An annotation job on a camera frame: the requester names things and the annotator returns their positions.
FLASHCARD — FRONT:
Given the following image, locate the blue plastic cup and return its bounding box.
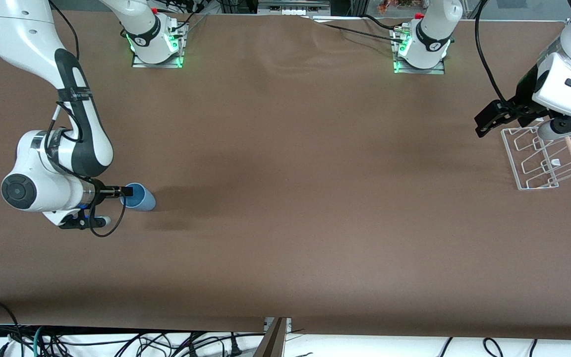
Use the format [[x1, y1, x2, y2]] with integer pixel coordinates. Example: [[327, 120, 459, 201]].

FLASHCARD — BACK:
[[120, 182, 157, 212]]

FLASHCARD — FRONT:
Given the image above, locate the brown table cover sheet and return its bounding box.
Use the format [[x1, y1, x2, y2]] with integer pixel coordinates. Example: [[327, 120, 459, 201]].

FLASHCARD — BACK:
[[0, 9, 571, 342]]

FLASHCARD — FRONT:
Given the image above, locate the short black table cable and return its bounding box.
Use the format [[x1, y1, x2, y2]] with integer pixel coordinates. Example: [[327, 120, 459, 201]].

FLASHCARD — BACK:
[[360, 14, 401, 30]]

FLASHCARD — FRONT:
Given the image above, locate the long black table cable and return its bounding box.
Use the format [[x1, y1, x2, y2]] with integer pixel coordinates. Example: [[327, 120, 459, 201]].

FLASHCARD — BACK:
[[323, 22, 406, 43]]

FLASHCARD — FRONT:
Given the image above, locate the white metal bracket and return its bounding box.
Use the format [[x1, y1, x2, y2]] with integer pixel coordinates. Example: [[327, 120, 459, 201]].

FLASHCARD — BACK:
[[264, 317, 292, 332]]

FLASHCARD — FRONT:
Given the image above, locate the brown support post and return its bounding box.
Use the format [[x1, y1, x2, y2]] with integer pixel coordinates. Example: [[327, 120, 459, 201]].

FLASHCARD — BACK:
[[253, 317, 288, 357]]

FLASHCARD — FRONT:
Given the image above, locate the looped black cable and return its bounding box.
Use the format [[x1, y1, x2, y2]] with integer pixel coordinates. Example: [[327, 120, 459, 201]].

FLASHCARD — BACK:
[[483, 338, 505, 357]]

